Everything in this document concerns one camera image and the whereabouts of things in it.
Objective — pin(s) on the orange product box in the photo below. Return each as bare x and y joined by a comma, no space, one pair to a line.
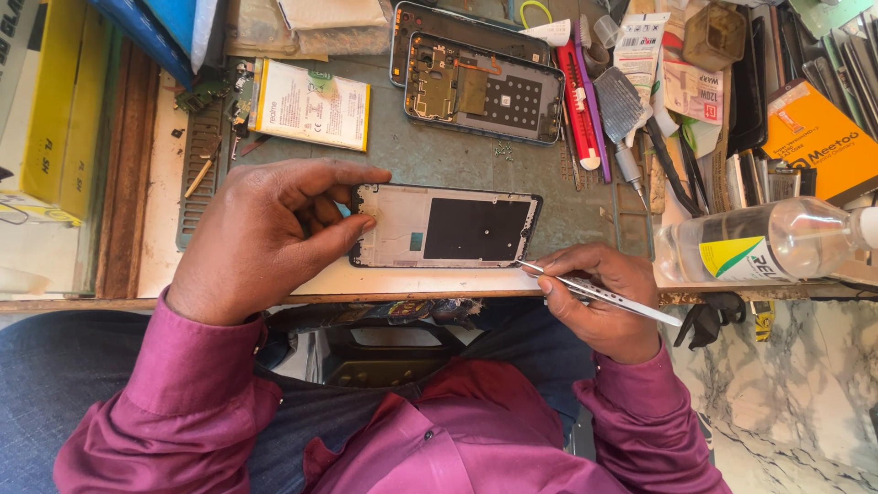
823,141

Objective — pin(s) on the small brown plastic container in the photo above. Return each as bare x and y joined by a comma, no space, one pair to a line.
713,34

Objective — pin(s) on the clear plastic bags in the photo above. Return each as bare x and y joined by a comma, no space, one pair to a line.
308,26

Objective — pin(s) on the white glue tube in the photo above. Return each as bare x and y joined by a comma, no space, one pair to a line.
634,55

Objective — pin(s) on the white phone battery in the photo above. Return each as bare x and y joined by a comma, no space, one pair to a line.
310,104

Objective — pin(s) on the clear plastic liquid bottle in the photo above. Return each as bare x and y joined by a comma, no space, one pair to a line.
761,243

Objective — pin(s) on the person's right hand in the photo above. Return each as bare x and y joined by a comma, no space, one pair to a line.
603,302

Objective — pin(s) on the purple plastic pry tool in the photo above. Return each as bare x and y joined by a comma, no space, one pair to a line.
594,103

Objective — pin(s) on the white charger packet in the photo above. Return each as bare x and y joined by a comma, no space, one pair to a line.
693,92

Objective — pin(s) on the silver precision screwdriver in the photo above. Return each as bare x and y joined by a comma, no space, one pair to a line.
630,168

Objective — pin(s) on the person's maroon shirt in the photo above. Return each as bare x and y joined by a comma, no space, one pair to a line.
466,432

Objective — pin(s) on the stack of black phone screens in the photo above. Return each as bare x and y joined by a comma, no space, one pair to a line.
840,58

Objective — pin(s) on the yellow green rubber band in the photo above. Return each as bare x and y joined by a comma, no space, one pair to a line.
535,12

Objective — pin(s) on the phone back housing with board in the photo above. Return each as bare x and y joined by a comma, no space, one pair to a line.
483,89

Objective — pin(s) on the black stool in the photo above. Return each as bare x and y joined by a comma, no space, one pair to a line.
384,353

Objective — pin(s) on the black tweezers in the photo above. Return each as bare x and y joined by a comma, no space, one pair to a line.
669,164

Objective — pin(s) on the green phone circuit board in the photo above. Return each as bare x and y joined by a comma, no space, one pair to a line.
206,92

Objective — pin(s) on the small wooden stick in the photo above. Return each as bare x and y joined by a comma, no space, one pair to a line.
199,177

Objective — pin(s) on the small clear plastic cup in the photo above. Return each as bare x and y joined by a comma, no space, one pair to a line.
608,31

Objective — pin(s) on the pile of small screws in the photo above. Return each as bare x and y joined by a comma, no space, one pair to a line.
504,149

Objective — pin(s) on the grey green work mat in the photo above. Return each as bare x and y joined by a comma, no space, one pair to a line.
425,161

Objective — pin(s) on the grey brush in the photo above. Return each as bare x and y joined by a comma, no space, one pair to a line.
617,103

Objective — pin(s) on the empty dark phone back cover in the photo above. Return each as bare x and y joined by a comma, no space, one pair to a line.
439,20

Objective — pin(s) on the red white utility knife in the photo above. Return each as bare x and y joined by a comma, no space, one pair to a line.
577,103

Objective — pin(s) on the phone display frame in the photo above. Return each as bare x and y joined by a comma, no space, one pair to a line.
473,230

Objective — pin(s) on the silver metal tweezers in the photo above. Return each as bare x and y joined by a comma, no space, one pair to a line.
603,293

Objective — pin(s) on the blue plastic package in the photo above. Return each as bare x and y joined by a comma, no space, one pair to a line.
154,31

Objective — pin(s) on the black cloth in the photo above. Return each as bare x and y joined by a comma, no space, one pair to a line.
710,317

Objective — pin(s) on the person's blue jeans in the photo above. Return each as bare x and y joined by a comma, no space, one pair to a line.
137,398

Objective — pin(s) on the person's left hand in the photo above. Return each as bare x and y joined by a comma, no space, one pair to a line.
260,233

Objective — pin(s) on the yellow cardboard box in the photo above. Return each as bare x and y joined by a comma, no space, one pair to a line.
58,110

